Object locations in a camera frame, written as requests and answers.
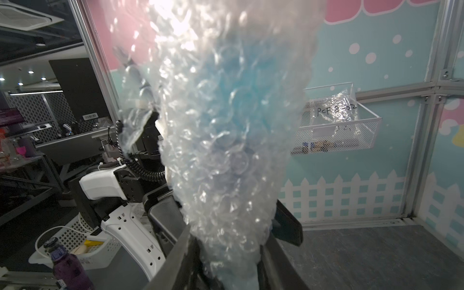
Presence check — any clear plastic bag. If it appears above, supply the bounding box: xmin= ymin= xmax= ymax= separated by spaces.
xmin=310 ymin=89 xmax=360 ymax=136

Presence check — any purple drink bottle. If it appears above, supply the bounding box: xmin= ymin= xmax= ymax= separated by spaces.
xmin=43 ymin=237 xmax=94 ymax=290

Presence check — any white perforated storage basket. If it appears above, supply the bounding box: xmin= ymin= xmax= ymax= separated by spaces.
xmin=29 ymin=215 xmax=122 ymax=270

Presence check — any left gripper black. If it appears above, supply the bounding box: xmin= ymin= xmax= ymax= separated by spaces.
xmin=143 ymin=184 xmax=186 ymax=256

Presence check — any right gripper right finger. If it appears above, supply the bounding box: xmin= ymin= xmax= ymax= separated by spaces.
xmin=257 ymin=234 xmax=309 ymax=290

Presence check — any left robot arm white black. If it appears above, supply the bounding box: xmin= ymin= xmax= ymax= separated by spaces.
xmin=71 ymin=163 xmax=306 ymax=290

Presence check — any clear bubble wrap sheet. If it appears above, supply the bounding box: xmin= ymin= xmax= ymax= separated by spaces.
xmin=100 ymin=1 xmax=326 ymax=290

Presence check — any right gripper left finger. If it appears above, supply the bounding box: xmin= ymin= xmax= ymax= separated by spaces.
xmin=145 ymin=225 xmax=201 ymax=290

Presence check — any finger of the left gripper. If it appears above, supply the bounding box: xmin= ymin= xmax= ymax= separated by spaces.
xmin=271 ymin=200 xmax=303 ymax=247

